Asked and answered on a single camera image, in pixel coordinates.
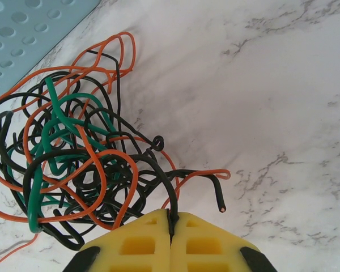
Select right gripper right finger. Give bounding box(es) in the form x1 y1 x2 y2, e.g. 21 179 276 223
169 211 278 272

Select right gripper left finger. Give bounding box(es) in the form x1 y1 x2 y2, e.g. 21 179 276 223
62 209 171 272

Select thick black cable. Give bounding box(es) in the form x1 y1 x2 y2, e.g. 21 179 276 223
22 147 227 252

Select coloured wire bundle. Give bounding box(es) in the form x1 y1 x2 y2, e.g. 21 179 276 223
22 124 139 231

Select green cable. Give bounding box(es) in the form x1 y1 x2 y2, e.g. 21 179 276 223
5 76 122 233

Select thin orange cable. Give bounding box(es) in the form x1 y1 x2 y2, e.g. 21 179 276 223
0 31 231 266

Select blue plastic basket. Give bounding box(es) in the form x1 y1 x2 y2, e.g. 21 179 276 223
0 0 99 99

